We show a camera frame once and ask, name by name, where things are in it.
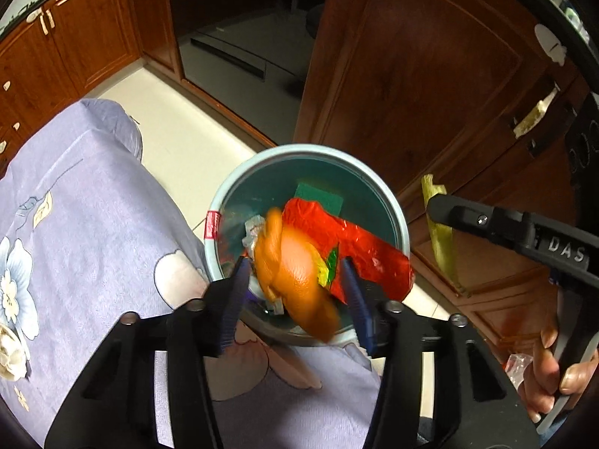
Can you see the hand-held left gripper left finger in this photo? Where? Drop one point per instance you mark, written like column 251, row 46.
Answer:
column 231, row 299

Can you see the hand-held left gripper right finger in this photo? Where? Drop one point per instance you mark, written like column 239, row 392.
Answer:
column 358, row 299

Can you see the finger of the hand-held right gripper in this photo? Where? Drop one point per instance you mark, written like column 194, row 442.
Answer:
column 477, row 220

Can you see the olive green wrapper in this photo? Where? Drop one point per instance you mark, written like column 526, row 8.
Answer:
column 442, row 243

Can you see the red snack packet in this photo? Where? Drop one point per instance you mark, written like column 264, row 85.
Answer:
column 374, row 252

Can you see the white wrapper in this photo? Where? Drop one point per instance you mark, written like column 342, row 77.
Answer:
column 255, row 234

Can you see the yellow green scouring sponge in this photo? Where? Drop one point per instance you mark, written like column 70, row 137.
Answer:
column 318, row 194

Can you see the teal round bin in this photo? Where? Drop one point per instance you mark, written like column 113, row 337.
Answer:
column 271, row 182

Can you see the person's right hand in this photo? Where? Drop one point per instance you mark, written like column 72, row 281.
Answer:
column 540, row 374

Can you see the clear plastic wrapper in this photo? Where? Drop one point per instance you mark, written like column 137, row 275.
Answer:
column 517, row 367

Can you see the large wooden cabinet door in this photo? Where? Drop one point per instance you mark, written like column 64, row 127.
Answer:
column 421, row 79

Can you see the purple floral tablecloth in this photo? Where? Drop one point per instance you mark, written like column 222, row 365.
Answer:
column 93, row 196

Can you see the black built-in oven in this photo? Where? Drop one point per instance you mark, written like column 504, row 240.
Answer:
column 224, row 18

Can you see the narrow wooden cabinet door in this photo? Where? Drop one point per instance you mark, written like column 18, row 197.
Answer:
column 154, row 23

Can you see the wooden drawer cabinet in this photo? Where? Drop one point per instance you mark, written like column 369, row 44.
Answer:
column 9, row 112

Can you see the wooden double-door cabinet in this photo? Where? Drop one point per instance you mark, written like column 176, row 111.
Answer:
column 93, row 32

